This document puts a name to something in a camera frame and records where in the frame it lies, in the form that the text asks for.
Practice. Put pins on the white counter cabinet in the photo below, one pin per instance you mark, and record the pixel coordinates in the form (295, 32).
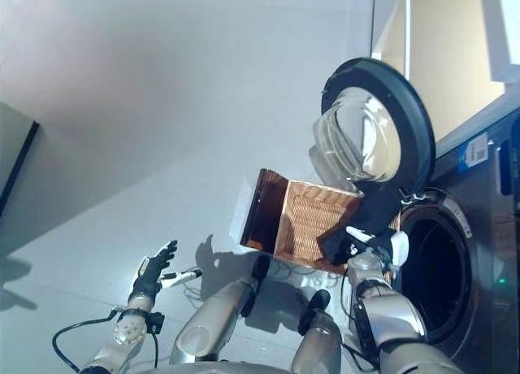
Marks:
(447, 44)

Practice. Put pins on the dark flat standing panel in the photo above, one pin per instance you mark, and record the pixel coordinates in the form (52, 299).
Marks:
(16, 162)

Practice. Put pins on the long black cloth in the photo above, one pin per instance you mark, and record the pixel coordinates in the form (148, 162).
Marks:
(373, 211)

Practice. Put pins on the rectangular woven wicker basket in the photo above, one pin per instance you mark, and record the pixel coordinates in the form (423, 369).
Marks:
(308, 227)

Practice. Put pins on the robot silver leg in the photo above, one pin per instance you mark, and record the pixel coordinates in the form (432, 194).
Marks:
(211, 317)
(321, 341)

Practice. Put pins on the robot left silver leg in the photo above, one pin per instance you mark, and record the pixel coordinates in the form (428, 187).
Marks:
(211, 317)

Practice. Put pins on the round glass washer door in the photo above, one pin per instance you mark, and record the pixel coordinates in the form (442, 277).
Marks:
(410, 118)

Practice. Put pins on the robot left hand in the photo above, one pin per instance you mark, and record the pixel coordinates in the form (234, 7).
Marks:
(150, 276)

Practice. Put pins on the robot right silver leg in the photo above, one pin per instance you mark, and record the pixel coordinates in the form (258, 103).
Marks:
(321, 341)

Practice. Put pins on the robot right silver arm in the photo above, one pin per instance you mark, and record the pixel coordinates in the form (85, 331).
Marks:
(390, 317)

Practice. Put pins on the grey robot torso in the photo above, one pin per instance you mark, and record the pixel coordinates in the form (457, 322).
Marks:
(219, 368)

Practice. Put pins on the dark grey front-load washing machine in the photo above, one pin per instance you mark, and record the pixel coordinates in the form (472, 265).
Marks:
(479, 227)

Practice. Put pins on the blue white energy label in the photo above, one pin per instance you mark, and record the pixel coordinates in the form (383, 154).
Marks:
(473, 150)

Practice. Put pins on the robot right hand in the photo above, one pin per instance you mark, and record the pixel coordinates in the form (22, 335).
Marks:
(361, 244)

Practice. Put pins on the robot left silver arm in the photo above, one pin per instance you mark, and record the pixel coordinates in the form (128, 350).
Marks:
(126, 333)

